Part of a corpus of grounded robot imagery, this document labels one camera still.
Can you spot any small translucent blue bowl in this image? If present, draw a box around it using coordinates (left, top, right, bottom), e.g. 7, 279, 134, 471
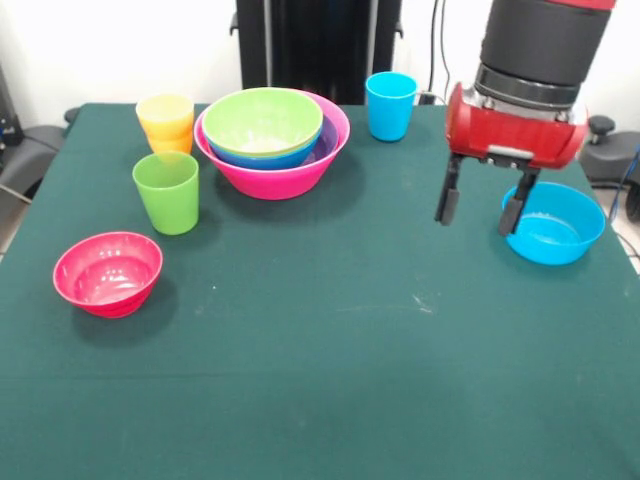
501, 181, 607, 266

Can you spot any large pink bowl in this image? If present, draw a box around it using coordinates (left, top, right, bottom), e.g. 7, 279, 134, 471
192, 91, 351, 202

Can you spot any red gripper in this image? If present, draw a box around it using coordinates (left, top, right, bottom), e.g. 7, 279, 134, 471
433, 82, 590, 237

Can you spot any dark green tablecloth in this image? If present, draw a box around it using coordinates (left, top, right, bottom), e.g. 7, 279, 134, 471
0, 102, 640, 480

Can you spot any large blue bowl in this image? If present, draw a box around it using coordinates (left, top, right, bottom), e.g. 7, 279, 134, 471
206, 124, 325, 170

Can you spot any blue cup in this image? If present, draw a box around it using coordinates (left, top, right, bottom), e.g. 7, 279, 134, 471
364, 71, 419, 142

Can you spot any grey pedestal foot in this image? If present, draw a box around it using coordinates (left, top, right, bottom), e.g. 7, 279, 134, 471
579, 115, 640, 187
0, 107, 81, 201

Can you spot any purple bowl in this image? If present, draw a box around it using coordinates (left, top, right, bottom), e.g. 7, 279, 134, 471
299, 117, 341, 169

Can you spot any black hanging cable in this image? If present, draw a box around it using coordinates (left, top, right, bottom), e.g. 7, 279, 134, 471
418, 0, 453, 106

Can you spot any green cup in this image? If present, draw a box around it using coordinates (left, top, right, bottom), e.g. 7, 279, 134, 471
131, 151, 201, 236

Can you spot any small pink bowl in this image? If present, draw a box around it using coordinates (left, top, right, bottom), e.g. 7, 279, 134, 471
52, 231, 164, 319

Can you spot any yellow cup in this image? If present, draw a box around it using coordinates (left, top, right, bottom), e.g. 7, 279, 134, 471
135, 93, 195, 139

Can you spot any green bowl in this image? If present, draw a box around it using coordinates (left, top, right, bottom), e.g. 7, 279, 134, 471
201, 87, 325, 156

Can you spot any blue cable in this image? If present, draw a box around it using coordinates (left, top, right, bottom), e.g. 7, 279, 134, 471
607, 144, 640, 224

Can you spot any orange cup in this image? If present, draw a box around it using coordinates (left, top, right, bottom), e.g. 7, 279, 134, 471
142, 127, 195, 155

